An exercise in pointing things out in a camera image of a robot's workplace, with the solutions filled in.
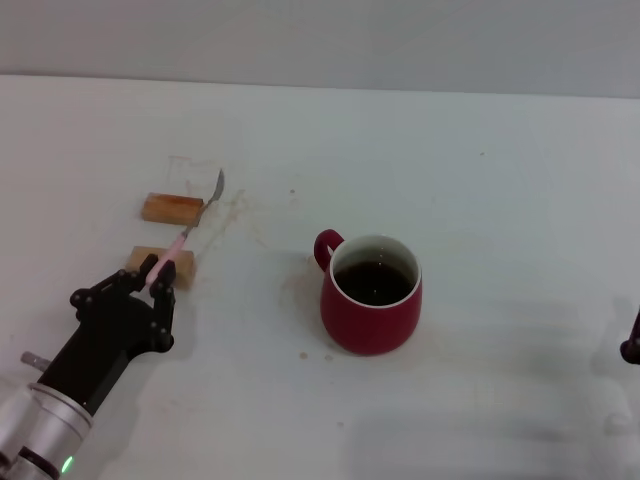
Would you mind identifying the pink handled metal spoon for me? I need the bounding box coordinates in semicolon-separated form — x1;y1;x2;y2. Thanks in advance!
144;168;225;290

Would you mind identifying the pale notched wooden block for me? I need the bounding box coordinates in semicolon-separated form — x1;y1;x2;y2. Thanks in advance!
124;245;196;290

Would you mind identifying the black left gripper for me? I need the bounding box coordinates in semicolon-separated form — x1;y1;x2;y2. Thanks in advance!
37;254;177;416

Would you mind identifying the dark coffee liquid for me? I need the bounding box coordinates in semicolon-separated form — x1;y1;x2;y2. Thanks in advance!
333;259;417;307

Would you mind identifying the orange stained wooden block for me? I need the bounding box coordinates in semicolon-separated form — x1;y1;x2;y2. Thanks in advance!
140;193;205;227

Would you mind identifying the red ceramic cup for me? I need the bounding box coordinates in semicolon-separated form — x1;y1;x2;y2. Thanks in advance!
313;228;424;357

